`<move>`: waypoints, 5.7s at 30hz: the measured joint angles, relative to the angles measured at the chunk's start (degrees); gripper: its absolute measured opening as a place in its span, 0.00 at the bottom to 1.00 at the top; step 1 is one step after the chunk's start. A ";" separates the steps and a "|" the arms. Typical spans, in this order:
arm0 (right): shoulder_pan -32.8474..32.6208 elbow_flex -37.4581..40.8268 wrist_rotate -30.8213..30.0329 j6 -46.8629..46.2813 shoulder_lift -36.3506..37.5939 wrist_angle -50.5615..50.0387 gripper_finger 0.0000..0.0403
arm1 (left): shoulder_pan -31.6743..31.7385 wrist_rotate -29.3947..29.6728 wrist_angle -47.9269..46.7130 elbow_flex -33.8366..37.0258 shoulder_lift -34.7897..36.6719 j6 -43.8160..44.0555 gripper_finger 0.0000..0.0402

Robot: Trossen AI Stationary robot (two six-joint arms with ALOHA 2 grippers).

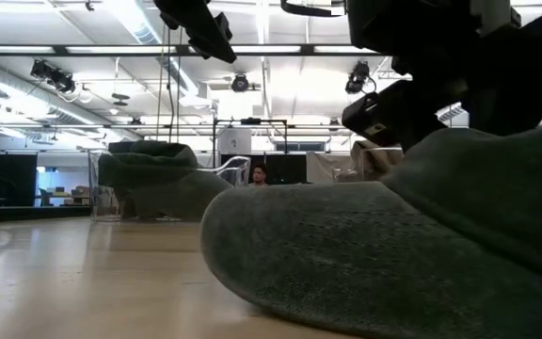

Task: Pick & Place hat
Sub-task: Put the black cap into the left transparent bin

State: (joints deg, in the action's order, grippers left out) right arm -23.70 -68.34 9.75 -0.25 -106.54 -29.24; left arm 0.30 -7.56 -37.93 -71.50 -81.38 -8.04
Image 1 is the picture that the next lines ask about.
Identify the black metal frame stand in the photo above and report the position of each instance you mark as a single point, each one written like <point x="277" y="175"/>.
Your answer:
<point x="250" y="123"/>

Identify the round ceiling disc lamp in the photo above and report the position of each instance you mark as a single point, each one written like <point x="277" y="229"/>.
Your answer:
<point x="120" y="96"/>

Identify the large dark green hat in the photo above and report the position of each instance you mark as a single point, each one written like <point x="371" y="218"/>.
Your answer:
<point x="370" y="254"/>

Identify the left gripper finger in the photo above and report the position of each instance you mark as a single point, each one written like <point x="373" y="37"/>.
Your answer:
<point x="200" y="30"/>
<point x="224" y="26"/>

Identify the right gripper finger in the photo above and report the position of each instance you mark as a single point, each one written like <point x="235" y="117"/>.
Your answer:
<point x="393" y="113"/>

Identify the person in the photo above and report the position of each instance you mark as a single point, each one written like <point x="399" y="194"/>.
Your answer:
<point x="259" y="175"/>

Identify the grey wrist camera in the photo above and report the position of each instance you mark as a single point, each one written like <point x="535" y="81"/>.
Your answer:
<point x="494" y="16"/>

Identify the background desk with chairs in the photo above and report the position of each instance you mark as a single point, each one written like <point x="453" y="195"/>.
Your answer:
<point x="66" y="195"/>

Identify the black ceiling spotlight cluster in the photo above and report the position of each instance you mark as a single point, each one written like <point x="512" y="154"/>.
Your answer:
<point x="54" y="77"/>

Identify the black partition panel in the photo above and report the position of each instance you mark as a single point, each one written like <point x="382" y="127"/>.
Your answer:
<point x="14" y="179"/>

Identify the clear plastic bin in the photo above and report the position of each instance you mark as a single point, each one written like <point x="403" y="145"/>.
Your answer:
<point x="104" y="198"/>
<point x="346" y="174"/>

